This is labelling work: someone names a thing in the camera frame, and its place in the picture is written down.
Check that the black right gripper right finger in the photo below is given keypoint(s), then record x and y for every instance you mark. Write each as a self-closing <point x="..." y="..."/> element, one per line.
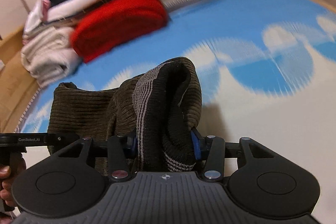
<point x="256" y="179"/>

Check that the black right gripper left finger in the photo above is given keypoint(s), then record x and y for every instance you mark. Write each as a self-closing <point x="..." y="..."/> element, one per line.
<point x="71" y="180"/>

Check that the brown corduroy pants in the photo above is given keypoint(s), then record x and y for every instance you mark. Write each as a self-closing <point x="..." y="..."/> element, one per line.
<point x="161" y="106"/>

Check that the person left hand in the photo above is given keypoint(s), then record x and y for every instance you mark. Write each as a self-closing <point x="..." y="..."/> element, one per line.
<point x="8" y="181"/>

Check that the white folded blanket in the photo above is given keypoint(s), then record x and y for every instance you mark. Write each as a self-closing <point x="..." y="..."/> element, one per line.
<point x="49" y="57"/>

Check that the blue white patterned bedsheet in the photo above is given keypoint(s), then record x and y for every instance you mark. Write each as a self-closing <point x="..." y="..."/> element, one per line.
<point x="266" y="70"/>

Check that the red folded blanket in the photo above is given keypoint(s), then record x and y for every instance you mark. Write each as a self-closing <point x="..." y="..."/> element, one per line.
<point x="115" y="23"/>

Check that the wooden bed frame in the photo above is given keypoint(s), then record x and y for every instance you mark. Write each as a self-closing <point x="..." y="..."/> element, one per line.
<point x="17" y="86"/>

